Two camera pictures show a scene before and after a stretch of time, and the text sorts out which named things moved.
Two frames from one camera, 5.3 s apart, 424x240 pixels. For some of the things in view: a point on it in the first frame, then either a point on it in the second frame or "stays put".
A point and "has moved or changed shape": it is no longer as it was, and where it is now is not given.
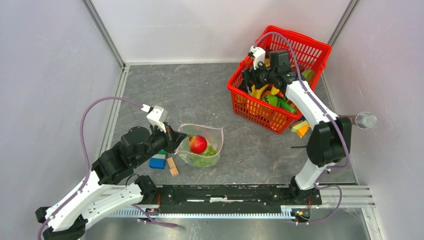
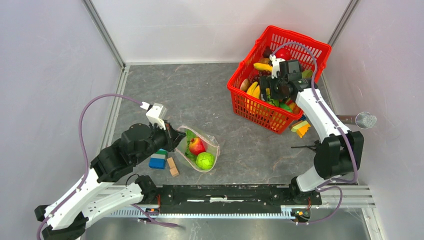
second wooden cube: [174, 172] stays put
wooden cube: [171, 162] stays put
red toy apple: [198, 144] has moved or changed shape
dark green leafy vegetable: [307, 74] stays put
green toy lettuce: [203, 162] to [189, 135]
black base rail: [227, 199] stays put
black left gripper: [174, 138] stays put
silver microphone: [363, 120] stays put
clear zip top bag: [214, 136] has moved or changed shape
